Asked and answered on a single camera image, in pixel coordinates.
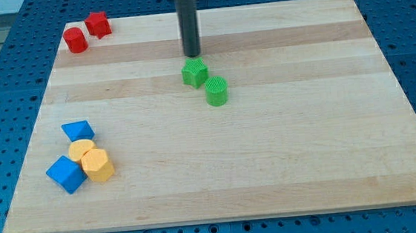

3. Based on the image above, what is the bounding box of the blue triangle block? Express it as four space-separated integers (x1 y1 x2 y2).
62 120 95 142

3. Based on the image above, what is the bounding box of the blue cube block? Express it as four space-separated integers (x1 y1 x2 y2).
46 155 87 194

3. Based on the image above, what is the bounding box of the green cylinder block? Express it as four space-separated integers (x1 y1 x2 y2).
205 76 228 107

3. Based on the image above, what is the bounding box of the green star block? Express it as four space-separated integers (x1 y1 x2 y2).
181 57 208 89

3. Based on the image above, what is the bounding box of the wooden board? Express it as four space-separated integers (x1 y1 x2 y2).
3 0 416 233

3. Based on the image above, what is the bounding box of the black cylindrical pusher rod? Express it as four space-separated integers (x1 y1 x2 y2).
174 0 201 58

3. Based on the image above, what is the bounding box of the yellow hexagon block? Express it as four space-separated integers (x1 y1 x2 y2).
81 148 115 183

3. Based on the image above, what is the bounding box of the yellow half-round block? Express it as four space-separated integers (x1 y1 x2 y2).
68 139 96 165

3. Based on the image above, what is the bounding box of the red star block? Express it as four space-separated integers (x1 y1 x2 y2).
84 11 112 39

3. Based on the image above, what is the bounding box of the red cylinder block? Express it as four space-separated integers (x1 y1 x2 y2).
62 27 88 53

